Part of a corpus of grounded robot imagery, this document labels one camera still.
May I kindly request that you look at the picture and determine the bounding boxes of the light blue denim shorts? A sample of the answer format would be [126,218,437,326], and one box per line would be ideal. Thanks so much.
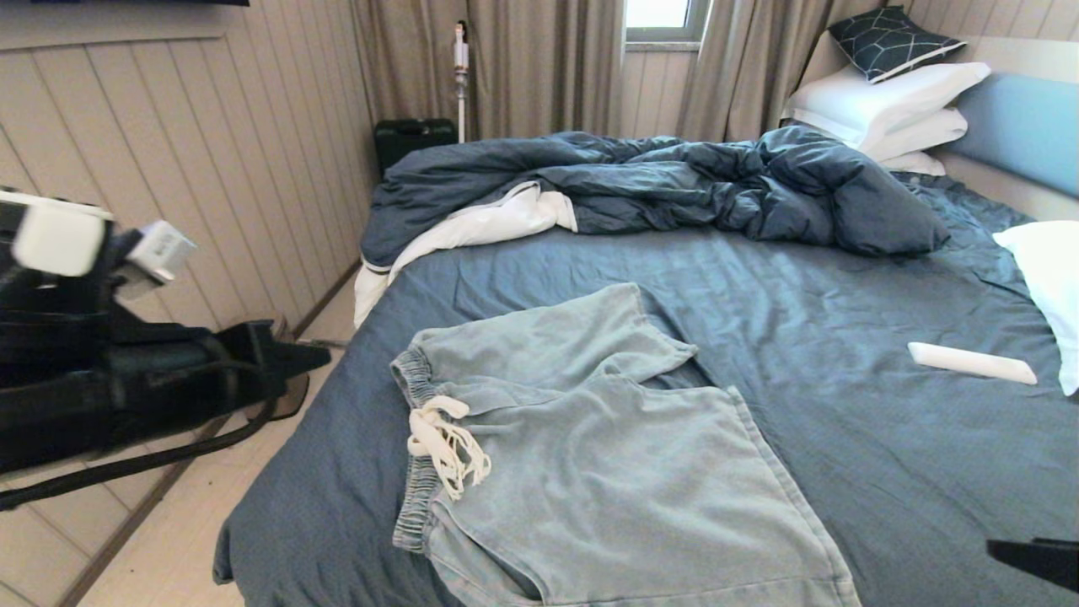
[389,282,862,607]

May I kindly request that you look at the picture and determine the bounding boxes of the brown trash bin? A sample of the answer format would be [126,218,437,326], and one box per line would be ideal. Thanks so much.
[253,317,310,421]

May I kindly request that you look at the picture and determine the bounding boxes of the white remote control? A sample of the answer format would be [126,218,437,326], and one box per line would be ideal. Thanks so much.
[908,341,1039,387]

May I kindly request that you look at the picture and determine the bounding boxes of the black hard case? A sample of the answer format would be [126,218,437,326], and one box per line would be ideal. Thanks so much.
[374,118,459,180]

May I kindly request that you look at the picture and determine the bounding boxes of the white pillow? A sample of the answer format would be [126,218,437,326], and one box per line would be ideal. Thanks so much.
[879,152,947,178]
[781,62,993,151]
[992,221,1079,398]
[858,108,969,164]

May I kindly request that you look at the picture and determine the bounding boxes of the blue bed sheet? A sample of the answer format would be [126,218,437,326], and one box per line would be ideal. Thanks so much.
[212,173,1079,607]

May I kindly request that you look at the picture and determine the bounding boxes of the white stick vacuum cleaner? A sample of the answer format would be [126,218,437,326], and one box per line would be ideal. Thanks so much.
[454,21,470,144]

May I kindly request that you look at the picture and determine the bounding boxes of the beige curtain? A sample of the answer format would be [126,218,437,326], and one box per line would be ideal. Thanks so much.
[674,0,886,144]
[350,0,626,142]

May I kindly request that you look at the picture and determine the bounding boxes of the blue headboard cushion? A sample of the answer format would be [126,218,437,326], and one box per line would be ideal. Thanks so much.
[946,73,1079,200]

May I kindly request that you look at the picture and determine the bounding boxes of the dark blue crumpled duvet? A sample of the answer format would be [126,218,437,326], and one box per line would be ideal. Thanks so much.
[354,125,952,330]

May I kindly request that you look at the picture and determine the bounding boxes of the beige headboard panel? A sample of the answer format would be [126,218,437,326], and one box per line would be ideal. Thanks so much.
[799,32,1079,223]

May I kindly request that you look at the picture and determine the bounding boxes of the dark patterned cushion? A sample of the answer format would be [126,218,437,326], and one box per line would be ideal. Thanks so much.
[829,7,968,85]

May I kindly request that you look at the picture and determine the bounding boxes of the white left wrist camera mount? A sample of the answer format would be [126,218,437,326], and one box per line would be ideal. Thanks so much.
[0,190,199,292]

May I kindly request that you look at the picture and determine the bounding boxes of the window with grey frame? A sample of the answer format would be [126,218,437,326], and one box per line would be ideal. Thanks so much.
[625,0,711,45]

